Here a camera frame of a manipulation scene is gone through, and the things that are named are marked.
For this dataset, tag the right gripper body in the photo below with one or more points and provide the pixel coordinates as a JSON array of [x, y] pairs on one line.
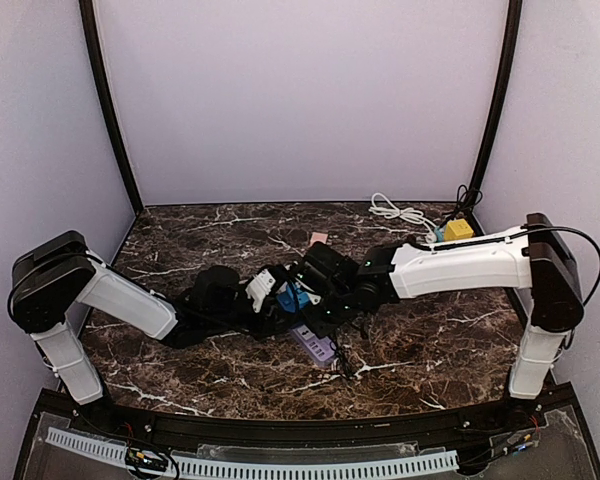
[[313, 312]]

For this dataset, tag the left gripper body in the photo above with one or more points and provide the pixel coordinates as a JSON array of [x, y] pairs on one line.
[[272, 310]]

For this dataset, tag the blue adapter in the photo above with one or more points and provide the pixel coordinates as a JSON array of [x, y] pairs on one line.
[[294, 298]]

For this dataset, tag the purple power strip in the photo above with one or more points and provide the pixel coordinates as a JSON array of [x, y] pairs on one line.
[[319, 349]]

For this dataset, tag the black plug adapter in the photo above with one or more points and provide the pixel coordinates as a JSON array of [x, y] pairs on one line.
[[343, 366]]

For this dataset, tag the pink charger cube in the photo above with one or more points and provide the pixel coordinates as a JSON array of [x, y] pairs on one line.
[[318, 237]]

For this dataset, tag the teal power strip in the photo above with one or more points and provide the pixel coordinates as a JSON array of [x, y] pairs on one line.
[[437, 236]]

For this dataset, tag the yellow cube socket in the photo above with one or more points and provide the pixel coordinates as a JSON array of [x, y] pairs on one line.
[[458, 229]]

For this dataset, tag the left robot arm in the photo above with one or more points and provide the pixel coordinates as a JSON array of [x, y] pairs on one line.
[[49, 279]]

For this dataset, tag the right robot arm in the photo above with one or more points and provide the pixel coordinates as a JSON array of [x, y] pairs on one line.
[[532, 256]]

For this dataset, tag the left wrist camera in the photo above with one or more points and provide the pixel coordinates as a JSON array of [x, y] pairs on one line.
[[267, 283]]

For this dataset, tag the white slotted cable duct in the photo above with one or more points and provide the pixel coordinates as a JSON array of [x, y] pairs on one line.
[[391, 461]]

